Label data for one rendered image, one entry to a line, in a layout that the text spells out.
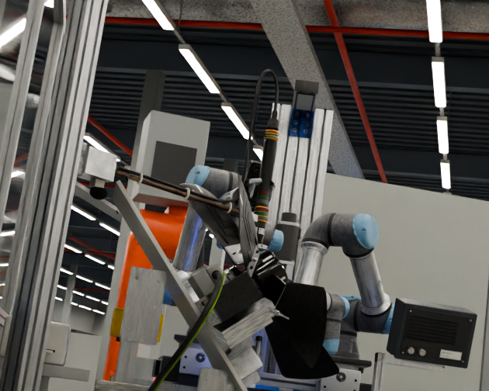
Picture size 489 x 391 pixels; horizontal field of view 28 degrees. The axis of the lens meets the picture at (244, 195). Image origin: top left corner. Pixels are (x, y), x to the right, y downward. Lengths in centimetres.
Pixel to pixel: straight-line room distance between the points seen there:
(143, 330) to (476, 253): 273
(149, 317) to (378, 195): 247
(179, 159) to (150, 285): 434
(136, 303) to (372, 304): 114
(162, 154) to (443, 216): 257
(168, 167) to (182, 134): 27
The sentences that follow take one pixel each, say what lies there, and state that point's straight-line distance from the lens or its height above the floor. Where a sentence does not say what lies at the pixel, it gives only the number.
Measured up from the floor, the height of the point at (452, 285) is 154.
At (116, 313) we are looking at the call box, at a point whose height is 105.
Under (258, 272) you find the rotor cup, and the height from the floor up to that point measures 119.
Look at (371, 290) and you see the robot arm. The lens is 348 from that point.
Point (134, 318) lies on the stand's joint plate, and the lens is 265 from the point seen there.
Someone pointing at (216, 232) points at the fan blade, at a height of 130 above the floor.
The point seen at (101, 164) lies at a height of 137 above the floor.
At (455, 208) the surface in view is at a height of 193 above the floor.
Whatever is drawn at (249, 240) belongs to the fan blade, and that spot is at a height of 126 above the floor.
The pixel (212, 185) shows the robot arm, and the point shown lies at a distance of 346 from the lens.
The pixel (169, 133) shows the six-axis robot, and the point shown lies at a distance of 699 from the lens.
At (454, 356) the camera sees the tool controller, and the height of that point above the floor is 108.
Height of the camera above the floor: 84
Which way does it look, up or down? 12 degrees up
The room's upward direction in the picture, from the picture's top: 8 degrees clockwise
